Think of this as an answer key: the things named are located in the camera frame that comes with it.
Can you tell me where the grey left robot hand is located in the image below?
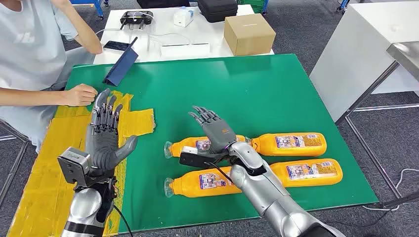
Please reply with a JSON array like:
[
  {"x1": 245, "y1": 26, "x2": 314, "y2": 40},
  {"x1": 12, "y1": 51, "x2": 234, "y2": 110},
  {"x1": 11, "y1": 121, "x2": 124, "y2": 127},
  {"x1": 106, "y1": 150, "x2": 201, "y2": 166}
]
[{"x1": 85, "y1": 87, "x2": 139, "y2": 177}]

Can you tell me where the person's right hand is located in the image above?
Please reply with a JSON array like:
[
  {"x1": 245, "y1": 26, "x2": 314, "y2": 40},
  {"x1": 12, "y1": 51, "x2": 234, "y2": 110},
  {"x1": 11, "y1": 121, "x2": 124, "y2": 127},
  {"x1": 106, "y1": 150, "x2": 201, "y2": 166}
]
[{"x1": 64, "y1": 83, "x2": 98, "y2": 107}]

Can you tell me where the brown cardboard box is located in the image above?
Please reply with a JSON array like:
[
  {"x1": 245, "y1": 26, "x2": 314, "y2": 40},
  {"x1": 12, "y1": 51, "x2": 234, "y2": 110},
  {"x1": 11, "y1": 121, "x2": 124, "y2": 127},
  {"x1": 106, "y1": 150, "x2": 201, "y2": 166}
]
[{"x1": 224, "y1": 13, "x2": 277, "y2": 57}]

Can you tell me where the white power strip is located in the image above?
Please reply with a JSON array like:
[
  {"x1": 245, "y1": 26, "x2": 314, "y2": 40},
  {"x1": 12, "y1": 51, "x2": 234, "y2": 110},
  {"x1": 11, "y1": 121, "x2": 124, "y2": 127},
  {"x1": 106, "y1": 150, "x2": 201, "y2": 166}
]
[{"x1": 160, "y1": 43, "x2": 211, "y2": 60}]

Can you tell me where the steel table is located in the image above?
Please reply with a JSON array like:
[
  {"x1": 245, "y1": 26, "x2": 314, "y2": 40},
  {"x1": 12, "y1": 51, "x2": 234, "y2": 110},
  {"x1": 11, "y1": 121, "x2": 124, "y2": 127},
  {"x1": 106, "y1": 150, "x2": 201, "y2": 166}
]
[{"x1": 334, "y1": 40, "x2": 419, "y2": 210}]

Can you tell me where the green table mat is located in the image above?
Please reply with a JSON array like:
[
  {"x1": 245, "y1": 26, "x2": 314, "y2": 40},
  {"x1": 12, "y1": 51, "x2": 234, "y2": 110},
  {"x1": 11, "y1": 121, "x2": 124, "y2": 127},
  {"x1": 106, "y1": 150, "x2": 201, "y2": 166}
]
[{"x1": 64, "y1": 53, "x2": 379, "y2": 235}]

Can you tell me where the person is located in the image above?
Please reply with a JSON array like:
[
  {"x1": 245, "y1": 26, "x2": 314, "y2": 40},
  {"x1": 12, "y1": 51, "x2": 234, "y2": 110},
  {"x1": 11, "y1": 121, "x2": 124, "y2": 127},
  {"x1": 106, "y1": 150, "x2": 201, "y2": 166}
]
[{"x1": 0, "y1": 0, "x2": 104, "y2": 155}]

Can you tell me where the black bag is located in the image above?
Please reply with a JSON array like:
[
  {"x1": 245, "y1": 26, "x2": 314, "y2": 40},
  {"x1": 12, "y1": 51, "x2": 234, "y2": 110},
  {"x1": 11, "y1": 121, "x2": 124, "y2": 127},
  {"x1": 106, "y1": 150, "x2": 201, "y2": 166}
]
[{"x1": 136, "y1": 0, "x2": 191, "y2": 9}]

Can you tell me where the black phone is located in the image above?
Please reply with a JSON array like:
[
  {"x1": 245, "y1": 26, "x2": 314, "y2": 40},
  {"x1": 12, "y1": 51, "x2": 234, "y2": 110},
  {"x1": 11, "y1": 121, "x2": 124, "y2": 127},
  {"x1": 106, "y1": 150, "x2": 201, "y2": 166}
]
[{"x1": 103, "y1": 40, "x2": 131, "y2": 52}]

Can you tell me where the white floor cable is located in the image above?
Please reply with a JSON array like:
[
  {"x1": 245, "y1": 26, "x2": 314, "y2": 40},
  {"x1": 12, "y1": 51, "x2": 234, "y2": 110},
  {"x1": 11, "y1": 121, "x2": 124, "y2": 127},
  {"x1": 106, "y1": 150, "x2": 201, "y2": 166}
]
[{"x1": 361, "y1": 168, "x2": 419, "y2": 212}]

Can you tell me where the grey metal chair frame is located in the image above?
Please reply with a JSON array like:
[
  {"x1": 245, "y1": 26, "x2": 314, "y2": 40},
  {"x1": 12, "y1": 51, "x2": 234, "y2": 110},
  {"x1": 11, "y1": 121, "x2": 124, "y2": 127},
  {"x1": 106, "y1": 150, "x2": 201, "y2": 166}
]
[{"x1": 0, "y1": 119, "x2": 31, "y2": 207}]

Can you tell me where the orange detergent bottle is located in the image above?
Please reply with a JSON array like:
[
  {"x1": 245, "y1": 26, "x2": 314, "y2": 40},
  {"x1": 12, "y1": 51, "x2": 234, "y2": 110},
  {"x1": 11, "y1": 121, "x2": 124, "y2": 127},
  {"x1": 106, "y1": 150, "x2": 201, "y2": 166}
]
[
  {"x1": 250, "y1": 132, "x2": 328, "y2": 158},
  {"x1": 164, "y1": 175, "x2": 243, "y2": 199},
  {"x1": 164, "y1": 135, "x2": 251, "y2": 159},
  {"x1": 269, "y1": 158, "x2": 344, "y2": 188}
]

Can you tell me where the blue tablet case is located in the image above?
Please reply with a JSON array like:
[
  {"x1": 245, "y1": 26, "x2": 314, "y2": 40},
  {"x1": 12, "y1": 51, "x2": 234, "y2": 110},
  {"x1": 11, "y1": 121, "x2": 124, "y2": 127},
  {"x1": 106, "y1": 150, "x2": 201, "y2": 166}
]
[{"x1": 103, "y1": 37, "x2": 139, "y2": 87}]

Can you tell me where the green crate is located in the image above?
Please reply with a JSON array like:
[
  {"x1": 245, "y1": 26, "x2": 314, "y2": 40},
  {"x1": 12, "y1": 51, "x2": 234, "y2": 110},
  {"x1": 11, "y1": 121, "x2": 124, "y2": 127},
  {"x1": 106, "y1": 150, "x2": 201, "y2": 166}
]
[{"x1": 237, "y1": 0, "x2": 265, "y2": 14}]

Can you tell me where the white table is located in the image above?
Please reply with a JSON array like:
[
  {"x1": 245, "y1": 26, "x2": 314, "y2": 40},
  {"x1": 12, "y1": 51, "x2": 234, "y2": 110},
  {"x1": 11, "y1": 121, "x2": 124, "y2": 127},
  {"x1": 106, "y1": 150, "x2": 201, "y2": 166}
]
[{"x1": 93, "y1": 3, "x2": 275, "y2": 65}]

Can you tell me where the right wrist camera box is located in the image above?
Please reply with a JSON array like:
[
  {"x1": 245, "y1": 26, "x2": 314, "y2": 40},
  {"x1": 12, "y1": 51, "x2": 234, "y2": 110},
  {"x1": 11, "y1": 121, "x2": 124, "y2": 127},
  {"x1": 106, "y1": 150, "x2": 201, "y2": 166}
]
[{"x1": 179, "y1": 146, "x2": 217, "y2": 170}]

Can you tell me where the white cabinet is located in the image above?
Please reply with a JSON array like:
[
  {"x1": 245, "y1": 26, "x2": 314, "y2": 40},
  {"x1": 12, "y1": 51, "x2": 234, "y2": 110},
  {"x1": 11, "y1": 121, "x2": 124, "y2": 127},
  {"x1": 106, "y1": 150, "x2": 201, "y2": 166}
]
[{"x1": 309, "y1": 1, "x2": 419, "y2": 122}]

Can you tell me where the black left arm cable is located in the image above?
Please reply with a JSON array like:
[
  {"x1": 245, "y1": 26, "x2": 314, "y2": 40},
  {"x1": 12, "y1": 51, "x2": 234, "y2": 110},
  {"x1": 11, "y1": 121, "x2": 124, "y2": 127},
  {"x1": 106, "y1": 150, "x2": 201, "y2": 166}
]
[{"x1": 112, "y1": 203, "x2": 134, "y2": 237}]

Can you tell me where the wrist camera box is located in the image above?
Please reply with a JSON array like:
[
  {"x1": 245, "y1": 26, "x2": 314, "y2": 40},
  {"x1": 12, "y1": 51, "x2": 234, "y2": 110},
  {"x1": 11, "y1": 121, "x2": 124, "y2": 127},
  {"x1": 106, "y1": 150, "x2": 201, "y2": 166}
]
[
  {"x1": 179, "y1": 146, "x2": 217, "y2": 170},
  {"x1": 57, "y1": 147, "x2": 93, "y2": 188}
]

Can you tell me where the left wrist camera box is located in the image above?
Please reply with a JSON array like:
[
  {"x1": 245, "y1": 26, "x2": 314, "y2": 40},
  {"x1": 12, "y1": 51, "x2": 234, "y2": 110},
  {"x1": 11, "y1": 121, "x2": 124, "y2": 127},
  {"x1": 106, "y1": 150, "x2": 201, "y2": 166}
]
[{"x1": 57, "y1": 147, "x2": 93, "y2": 188}]

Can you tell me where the white tissue box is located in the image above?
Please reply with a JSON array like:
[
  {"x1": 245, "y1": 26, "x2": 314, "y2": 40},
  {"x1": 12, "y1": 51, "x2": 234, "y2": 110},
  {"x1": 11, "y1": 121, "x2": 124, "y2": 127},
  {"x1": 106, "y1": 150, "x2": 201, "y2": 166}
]
[{"x1": 173, "y1": 6, "x2": 194, "y2": 28}]

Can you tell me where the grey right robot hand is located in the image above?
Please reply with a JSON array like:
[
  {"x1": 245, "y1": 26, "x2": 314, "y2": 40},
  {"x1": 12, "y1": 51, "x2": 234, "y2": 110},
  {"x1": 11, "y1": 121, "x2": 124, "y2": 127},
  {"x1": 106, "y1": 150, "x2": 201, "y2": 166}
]
[{"x1": 188, "y1": 105, "x2": 238, "y2": 155}]

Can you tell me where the black hard case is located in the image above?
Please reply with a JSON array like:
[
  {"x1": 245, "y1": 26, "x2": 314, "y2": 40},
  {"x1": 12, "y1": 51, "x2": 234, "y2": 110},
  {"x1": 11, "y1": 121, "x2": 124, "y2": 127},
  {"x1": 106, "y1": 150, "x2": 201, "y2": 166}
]
[{"x1": 197, "y1": 0, "x2": 239, "y2": 24}]

